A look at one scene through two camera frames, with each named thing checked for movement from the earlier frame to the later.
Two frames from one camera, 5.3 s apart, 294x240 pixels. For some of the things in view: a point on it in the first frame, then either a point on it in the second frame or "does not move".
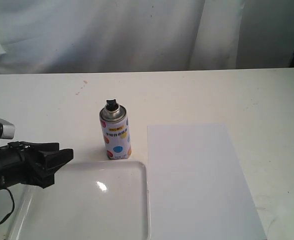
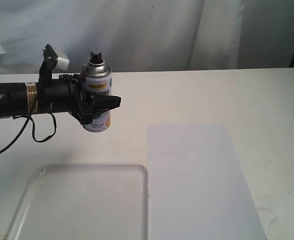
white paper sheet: (198, 190) does not move
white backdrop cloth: (45, 36) does not move
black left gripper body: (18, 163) -> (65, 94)
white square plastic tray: (86, 200) does not move
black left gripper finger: (49, 162) -> (101, 103)
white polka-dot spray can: (114, 121) -> (96, 79)
